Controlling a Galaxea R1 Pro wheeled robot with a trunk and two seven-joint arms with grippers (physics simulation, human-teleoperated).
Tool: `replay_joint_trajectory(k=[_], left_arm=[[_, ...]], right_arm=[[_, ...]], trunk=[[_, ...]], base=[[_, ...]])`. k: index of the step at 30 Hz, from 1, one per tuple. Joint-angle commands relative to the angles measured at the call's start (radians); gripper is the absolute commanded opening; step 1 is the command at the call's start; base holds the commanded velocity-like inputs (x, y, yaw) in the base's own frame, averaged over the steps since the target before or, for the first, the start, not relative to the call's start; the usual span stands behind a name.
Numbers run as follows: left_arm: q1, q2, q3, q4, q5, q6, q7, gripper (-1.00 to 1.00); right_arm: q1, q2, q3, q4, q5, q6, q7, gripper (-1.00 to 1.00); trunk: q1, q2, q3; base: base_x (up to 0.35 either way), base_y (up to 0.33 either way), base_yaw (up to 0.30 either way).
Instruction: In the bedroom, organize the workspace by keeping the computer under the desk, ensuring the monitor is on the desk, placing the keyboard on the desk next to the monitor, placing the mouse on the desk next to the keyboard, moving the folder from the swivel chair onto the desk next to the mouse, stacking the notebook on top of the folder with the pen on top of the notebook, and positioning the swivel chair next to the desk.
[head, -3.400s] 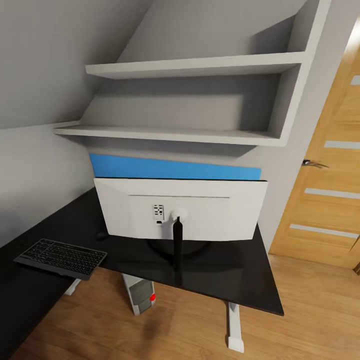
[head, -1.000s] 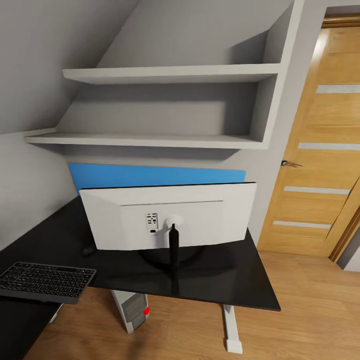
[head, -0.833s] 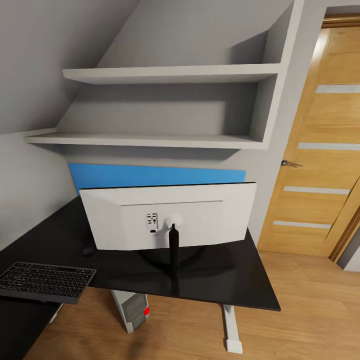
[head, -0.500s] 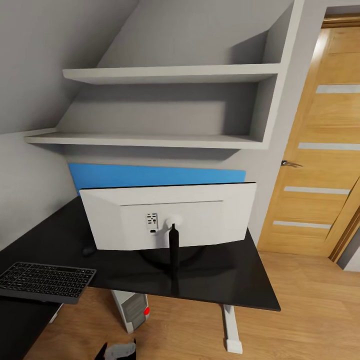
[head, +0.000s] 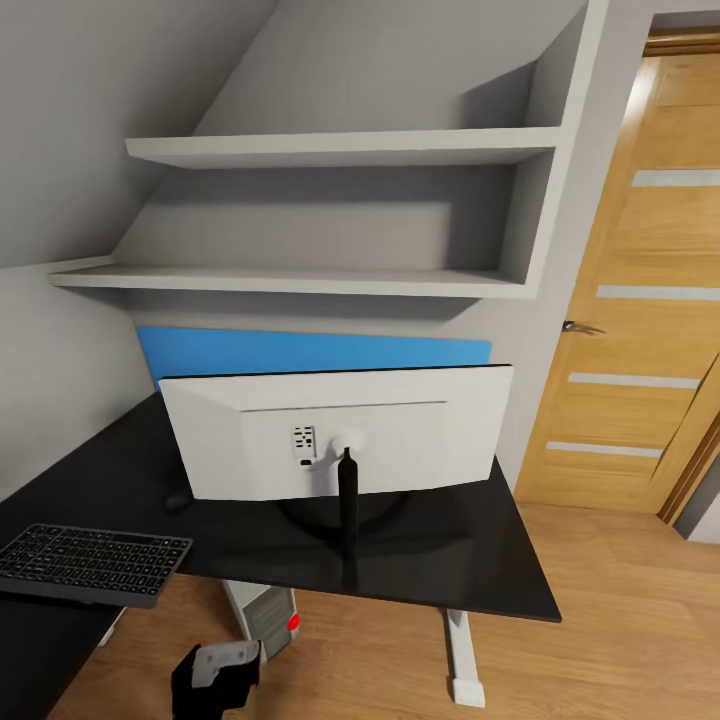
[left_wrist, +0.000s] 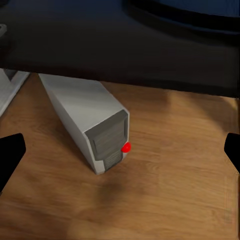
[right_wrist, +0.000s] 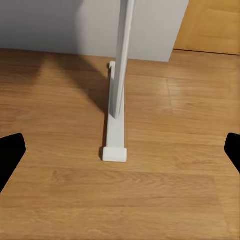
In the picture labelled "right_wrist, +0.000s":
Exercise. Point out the desk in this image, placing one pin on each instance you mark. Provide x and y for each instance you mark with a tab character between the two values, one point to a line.
115	150

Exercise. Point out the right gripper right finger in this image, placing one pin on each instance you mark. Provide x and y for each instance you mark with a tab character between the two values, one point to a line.
232	148

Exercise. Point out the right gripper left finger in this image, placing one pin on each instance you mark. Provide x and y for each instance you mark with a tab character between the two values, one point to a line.
12	150

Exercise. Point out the door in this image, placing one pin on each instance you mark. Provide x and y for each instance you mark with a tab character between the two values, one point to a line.
210	26

